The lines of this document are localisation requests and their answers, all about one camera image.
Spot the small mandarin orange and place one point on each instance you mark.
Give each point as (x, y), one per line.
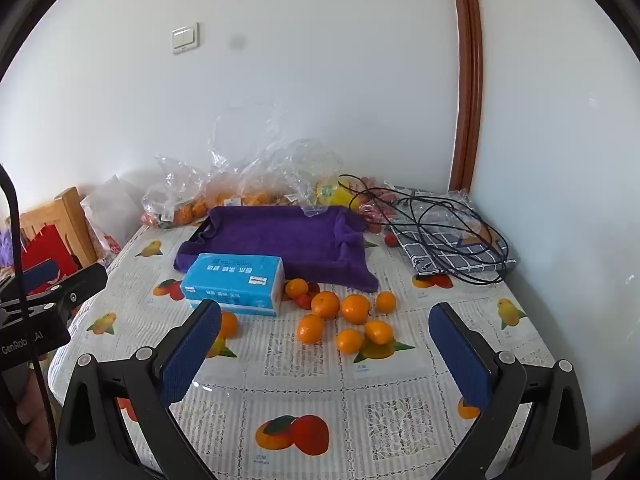
(296, 287)
(378, 332)
(385, 302)

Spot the yellow pomelo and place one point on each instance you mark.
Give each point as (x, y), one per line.
(335, 195)

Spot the small red fruit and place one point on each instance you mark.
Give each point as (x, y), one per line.
(390, 240)
(305, 302)

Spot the bag of red fruits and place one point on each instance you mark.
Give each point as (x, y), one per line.
(372, 210)

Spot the wooden chair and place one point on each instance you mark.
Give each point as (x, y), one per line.
(75, 215)

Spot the crumpled clear plastic bag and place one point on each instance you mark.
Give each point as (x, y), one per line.
(310, 165)

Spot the purple bag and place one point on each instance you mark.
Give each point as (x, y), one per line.
(5, 247)

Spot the clear bag of mandarins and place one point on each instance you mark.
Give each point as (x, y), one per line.
(175, 210)

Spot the grey checked cloth package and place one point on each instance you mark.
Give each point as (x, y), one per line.
(440, 255)

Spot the purple towel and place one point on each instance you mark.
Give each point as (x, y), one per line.
(280, 235)

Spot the white light switch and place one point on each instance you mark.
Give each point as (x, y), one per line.
(185, 38)

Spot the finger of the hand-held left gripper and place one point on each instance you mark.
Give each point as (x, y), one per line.
(80, 285)
(40, 274)

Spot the fruit print tablecloth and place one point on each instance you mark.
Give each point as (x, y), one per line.
(300, 385)

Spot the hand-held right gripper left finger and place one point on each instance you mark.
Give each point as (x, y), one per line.
(192, 355)

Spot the brown wooden door frame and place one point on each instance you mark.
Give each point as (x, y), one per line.
(467, 85)

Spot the white plastic bag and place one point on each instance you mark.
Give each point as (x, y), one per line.
(112, 200)

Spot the blue tissue pack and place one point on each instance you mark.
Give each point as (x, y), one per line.
(230, 280)

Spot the red paper bag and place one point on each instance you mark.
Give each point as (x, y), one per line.
(47, 247)

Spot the clear bag of kumquats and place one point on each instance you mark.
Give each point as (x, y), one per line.
(235, 192)

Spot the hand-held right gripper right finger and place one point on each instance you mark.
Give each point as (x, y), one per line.
(457, 355)

